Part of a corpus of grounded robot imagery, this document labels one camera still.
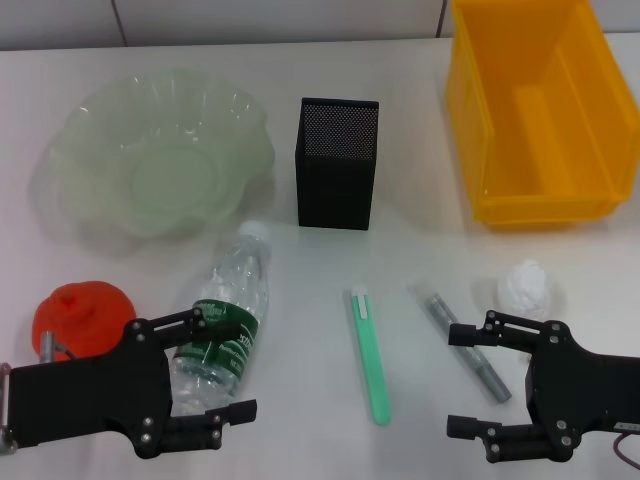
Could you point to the green pen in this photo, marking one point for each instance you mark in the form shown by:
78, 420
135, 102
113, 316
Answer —
372, 360

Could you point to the black mesh pen holder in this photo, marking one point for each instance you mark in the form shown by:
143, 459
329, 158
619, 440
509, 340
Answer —
335, 190

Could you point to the white paper ball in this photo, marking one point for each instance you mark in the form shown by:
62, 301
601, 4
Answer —
525, 287

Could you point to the pale green glass fruit plate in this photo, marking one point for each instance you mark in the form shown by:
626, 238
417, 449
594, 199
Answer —
165, 170

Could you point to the yellow plastic bin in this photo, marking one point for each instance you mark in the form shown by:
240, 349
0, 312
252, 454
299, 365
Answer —
530, 165

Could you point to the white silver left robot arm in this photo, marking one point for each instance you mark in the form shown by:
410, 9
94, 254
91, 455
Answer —
5, 400

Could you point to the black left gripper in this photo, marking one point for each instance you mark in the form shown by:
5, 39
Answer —
90, 395

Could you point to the grey marker pen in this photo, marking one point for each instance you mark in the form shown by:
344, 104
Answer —
450, 320

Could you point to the clear green-label water bottle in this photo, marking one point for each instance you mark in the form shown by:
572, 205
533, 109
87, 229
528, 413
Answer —
240, 280

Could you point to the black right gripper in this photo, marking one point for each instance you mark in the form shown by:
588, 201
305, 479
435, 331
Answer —
585, 390

